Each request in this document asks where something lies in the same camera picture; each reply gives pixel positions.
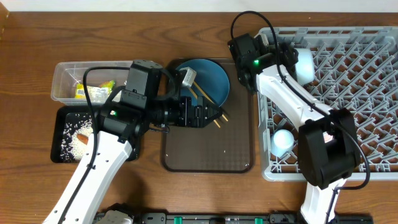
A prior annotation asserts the clear plastic bin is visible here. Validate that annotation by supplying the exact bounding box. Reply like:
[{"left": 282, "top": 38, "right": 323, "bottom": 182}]
[{"left": 51, "top": 60, "right": 132, "bottom": 106}]

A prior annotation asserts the pink plastic cup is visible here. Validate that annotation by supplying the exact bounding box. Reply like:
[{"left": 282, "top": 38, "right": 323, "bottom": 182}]
[{"left": 323, "top": 132, "right": 334, "bottom": 143}]

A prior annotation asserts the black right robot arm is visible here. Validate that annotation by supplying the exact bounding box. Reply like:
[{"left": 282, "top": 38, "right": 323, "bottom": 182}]
[{"left": 228, "top": 34, "right": 361, "bottom": 223}]

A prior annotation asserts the yellow green snack wrapper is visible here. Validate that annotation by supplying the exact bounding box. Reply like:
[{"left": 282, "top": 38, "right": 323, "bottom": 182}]
[{"left": 75, "top": 80, "right": 116, "bottom": 101}]

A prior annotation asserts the black tray bin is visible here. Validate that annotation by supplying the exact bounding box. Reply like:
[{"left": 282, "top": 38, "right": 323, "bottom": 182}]
[{"left": 50, "top": 103, "right": 144, "bottom": 169}]

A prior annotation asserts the wooden chopstick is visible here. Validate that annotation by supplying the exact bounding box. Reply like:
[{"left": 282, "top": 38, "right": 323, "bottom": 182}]
[
  {"left": 193, "top": 81, "right": 229, "bottom": 122},
  {"left": 189, "top": 88, "right": 221, "bottom": 128}
]

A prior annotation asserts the light blue plastic cup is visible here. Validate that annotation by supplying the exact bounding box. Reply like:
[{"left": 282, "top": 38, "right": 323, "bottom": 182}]
[{"left": 271, "top": 129, "right": 294, "bottom": 157}]

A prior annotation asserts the grey plastic dishwasher rack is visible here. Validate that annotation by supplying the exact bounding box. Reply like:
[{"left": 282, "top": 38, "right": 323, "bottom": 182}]
[{"left": 260, "top": 26, "right": 397, "bottom": 180}]

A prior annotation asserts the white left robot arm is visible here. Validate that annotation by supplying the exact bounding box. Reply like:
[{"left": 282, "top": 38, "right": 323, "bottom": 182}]
[{"left": 44, "top": 60, "right": 223, "bottom": 223}]

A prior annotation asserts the pile of white rice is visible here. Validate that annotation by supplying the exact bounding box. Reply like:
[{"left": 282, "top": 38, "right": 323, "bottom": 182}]
[{"left": 60, "top": 113, "right": 93, "bottom": 163}]

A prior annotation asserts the dark blue plate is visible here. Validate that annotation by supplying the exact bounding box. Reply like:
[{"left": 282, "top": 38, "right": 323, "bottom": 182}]
[{"left": 176, "top": 59, "right": 230, "bottom": 106}]

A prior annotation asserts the orange carrot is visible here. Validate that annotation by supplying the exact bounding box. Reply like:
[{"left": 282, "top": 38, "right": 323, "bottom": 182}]
[{"left": 76, "top": 134, "right": 88, "bottom": 145}]

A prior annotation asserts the brown serving tray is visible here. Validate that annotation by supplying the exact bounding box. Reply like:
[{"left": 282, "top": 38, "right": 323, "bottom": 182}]
[{"left": 161, "top": 58, "right": 254, "bottom": 173}]

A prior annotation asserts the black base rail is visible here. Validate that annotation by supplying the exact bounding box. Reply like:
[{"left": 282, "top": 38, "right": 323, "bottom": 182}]
[{"left": 93, "top": 212, "right": 374, "bottom": 224}]

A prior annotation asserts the light blue bowl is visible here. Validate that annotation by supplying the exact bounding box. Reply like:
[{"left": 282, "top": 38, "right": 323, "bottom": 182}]
[{"left": 295, "top": 49, "right": 315, "bottom": 85}]

